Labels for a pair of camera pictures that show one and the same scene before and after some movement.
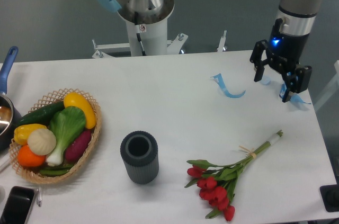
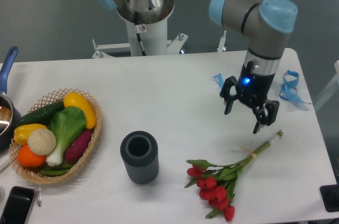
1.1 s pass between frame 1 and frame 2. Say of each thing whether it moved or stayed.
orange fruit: stayed
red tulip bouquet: stayed
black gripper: moved
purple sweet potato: stayed
